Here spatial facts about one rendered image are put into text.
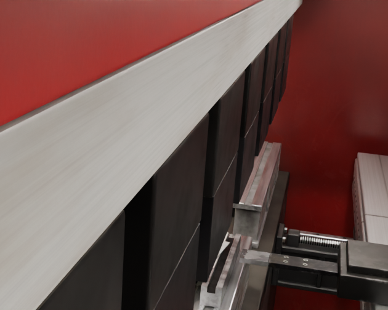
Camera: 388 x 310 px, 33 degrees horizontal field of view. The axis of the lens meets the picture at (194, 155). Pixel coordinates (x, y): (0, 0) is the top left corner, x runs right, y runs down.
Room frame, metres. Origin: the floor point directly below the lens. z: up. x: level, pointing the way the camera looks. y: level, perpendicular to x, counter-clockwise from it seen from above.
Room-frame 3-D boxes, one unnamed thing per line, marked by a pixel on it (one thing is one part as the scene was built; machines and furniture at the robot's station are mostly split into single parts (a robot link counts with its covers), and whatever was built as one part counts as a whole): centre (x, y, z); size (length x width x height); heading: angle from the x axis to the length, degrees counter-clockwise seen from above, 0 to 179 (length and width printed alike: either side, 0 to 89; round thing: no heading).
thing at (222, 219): (0.59, 0.01, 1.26); 0.15 x 0.09 x 0.17; 169
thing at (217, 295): (0.94, -0.06, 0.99); 0.20 x 0.03 x 0.03; 169
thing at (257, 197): (1.50, -0.16, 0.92); 0.50 x 0.06 x 0.10; 169
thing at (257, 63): (0.79, -0.03, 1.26); 0.15 x 0.09 x 0.17; 169
